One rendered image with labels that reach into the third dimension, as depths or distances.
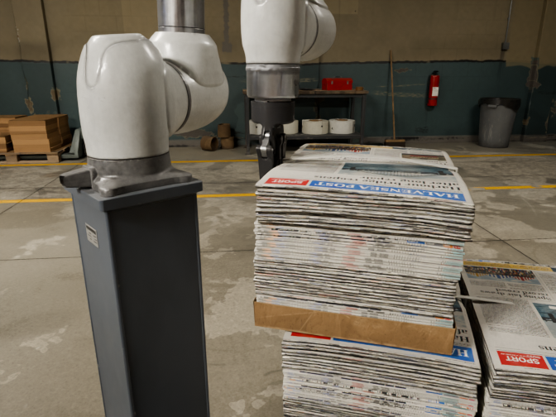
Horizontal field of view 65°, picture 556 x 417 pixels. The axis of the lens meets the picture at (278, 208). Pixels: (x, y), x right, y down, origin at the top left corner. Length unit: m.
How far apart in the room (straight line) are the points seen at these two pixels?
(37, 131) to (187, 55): 5.70
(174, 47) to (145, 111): 0.20
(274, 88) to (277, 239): 0.25
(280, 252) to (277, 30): 0.34
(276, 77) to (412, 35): 6.98
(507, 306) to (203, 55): 0.76
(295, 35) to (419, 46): 7.00
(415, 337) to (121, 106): 0.60
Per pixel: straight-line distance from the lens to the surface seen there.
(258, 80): 0.73
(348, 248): 0.61
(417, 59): 7.70
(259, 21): 0.72
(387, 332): 0.65
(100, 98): 0.83
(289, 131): 6.64
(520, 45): 8.51
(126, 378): 0.98
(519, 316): 0.83
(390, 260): 0.61
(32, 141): 6.64
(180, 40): 0.98
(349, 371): 0.70
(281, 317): 0.67
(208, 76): 0.99
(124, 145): 0.83
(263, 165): 0.73
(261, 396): 1.84
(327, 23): 0.87
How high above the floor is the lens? 1.21
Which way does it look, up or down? 18 degrees down
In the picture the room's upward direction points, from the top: straight up
